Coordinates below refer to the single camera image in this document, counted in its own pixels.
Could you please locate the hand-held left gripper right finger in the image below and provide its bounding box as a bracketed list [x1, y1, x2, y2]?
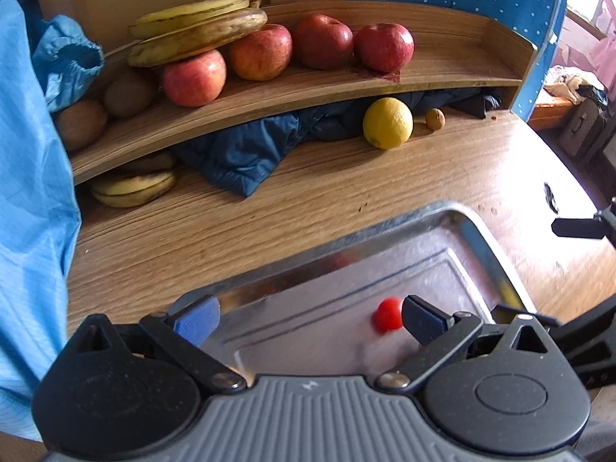
[377, 295, 561, 392]

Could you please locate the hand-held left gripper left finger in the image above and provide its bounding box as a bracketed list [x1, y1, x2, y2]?
[60, 293, 248, 393]

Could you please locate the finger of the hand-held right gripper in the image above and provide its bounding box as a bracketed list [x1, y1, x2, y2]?
[551, 208, 616, 242]
[491, 297, 616, 389]

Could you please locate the red cherry tomato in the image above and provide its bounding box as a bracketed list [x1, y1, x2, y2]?
[372, 296, 405, 333]

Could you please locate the metal tray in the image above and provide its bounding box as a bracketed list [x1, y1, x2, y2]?
[167, 201, 538, 383]

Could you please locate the pale yellow spotted banana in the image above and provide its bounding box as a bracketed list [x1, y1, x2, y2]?
[89, 169, 177, 209]

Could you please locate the black suitcase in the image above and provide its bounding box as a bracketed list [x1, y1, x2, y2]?
[559, 85, 616, 167]

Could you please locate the white crumpled cloth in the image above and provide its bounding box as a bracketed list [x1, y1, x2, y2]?
[543, 64, 606, 103]

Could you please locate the dark blue jacket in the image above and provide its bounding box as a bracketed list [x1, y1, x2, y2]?
[172, 87, 502, 198]

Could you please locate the small brown round fruit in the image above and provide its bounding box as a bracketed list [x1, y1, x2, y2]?
[411, 108, 446, 132]

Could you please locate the pink cloth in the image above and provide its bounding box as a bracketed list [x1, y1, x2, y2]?
[565, 0, 616, 92]

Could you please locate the yellow lemon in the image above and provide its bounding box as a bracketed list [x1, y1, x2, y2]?
[362, 97, 414, 150]

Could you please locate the light blue garment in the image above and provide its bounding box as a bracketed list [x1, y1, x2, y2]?
[0, 0, 84, 444]

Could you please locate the brown kiwi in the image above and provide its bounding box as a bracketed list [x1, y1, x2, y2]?
[103, 67, 157, 118]
[52, 99, 109, 153]

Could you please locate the pink red apple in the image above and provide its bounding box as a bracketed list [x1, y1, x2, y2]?
[162, 49, 227, 108]

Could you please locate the curved wooden shelf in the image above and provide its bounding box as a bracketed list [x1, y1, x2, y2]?
[67, 0, 539, 186]

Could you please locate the orange red apple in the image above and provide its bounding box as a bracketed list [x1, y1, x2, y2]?
[228, 23, 293, 82]

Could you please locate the brown spotted banana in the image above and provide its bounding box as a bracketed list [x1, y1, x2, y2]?
[127, 8, 269, 69]

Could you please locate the light blue elastic sleeve cover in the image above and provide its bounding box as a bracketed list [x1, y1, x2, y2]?
[31, 13, 105, 114]

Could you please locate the dark red apple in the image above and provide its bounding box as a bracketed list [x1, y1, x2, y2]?
[293, 14, 355, 70]

